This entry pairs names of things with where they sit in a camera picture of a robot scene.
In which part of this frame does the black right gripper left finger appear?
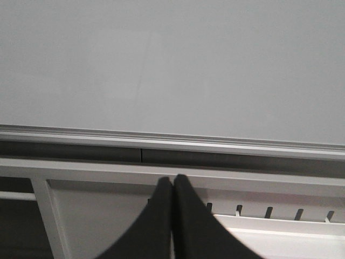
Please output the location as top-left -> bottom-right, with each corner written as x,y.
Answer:
98,177 -> 173,258

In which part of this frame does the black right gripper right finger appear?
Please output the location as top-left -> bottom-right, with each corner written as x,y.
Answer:
174,174 -> 261,258

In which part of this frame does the white metal whiteboard stand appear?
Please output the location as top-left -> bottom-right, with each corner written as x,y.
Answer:
1,158 -> 344,258

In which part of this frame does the white plastic marker tray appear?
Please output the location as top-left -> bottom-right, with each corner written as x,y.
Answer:
215,214 -> 344,258

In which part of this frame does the white whiteboard with aluminium frame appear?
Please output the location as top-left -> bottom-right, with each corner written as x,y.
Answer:
1,1 -> 344,160

